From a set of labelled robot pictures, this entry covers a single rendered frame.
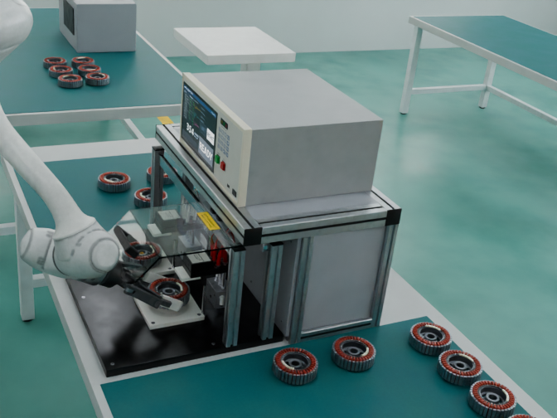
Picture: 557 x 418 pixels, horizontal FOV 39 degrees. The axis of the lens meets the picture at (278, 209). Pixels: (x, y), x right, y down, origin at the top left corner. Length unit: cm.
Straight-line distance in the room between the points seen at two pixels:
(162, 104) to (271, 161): 179
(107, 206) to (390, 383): 119
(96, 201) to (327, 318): 99
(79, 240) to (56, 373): 146
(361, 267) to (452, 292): 188
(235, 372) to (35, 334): 155
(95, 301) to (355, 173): 77
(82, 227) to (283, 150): 51
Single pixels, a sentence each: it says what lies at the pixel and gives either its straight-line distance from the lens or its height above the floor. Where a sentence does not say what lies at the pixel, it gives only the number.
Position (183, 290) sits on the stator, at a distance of 210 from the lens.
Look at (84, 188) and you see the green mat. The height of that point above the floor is 75.
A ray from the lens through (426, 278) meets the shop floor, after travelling 399.
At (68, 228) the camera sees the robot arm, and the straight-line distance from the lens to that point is 178.
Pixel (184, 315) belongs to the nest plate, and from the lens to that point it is 210.
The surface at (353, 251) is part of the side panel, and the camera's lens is 203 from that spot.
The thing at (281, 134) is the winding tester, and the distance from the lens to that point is 189.
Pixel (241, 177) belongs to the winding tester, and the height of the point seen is 120.
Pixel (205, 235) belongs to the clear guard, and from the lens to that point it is 190.
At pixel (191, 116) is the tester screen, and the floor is 122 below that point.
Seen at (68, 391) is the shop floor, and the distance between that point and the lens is 309.
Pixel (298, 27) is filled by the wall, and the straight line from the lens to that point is 747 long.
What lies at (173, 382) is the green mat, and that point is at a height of 75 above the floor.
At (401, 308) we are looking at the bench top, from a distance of 231.
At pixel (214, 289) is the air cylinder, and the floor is 82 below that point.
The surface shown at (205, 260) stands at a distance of 208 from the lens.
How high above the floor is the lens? 198
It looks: 27 degrees down
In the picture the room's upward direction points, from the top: 6 degrees clockwise
